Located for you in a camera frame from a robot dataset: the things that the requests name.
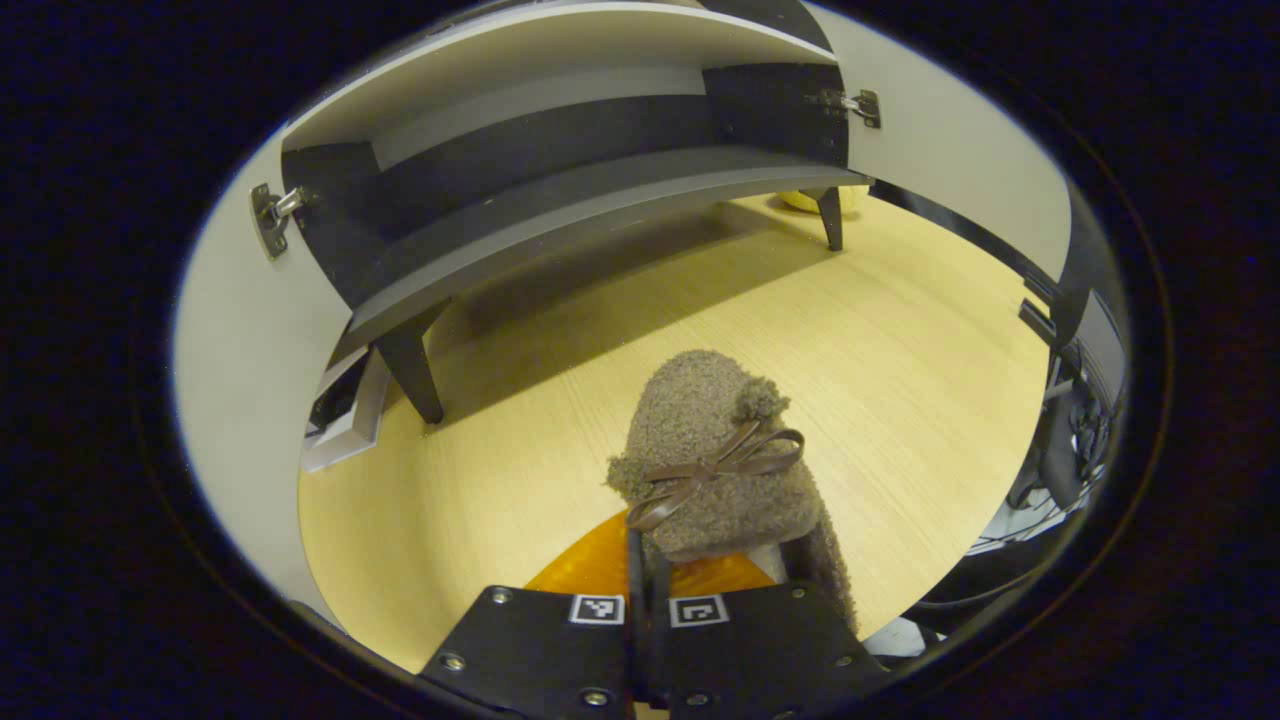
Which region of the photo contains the white and grey shoe cabinet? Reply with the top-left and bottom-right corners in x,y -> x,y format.
280,0 -> 873,426

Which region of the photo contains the brown fuzzy shoe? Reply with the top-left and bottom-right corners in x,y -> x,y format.
605,348 -> 861,637

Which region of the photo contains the dark equipment with cables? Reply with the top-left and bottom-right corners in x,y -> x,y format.
1004,350 -> 1128,553

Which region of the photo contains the metal door hinge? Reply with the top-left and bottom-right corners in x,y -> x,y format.
804,87 -> 884,130
249,182 -> 313,262

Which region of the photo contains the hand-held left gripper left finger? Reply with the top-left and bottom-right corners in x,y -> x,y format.
420,510 -> 641,717

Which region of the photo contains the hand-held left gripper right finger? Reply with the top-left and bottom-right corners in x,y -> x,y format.
645,540 -> 891,717

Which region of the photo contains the white floor box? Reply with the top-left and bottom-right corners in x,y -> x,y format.
300,345 -> 392,474

